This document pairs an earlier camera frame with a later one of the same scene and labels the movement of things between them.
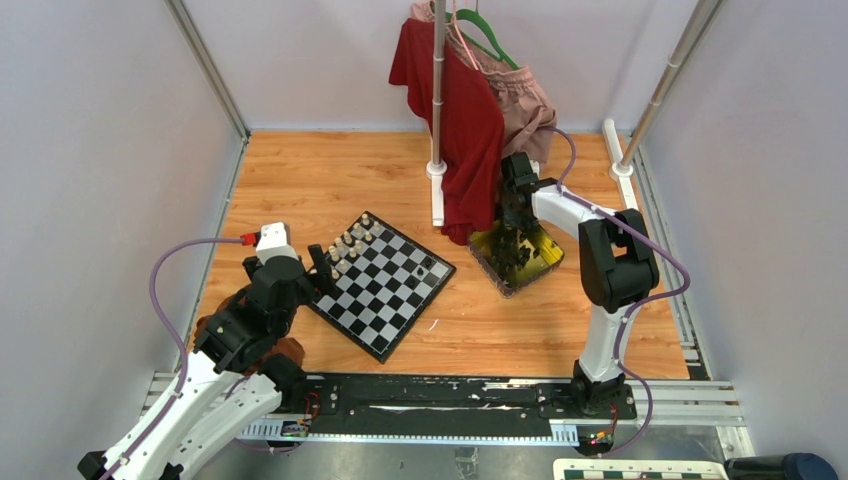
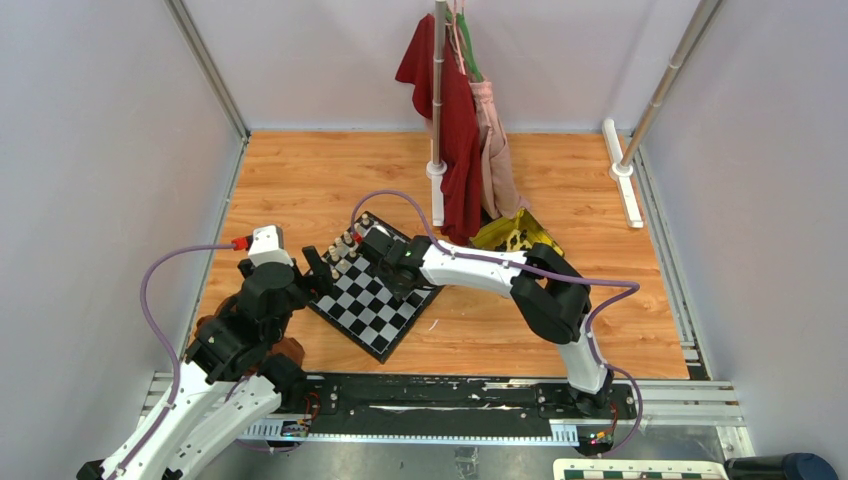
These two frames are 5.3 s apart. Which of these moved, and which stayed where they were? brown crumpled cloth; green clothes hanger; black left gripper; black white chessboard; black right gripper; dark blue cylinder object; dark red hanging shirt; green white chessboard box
Moved: green clothes hanger; black right gripper
Stayed: brown crumpled cloth; green white chessboard box; black left gripper; dark red hanging shirt; black white chessboard; dark blue cylinder object
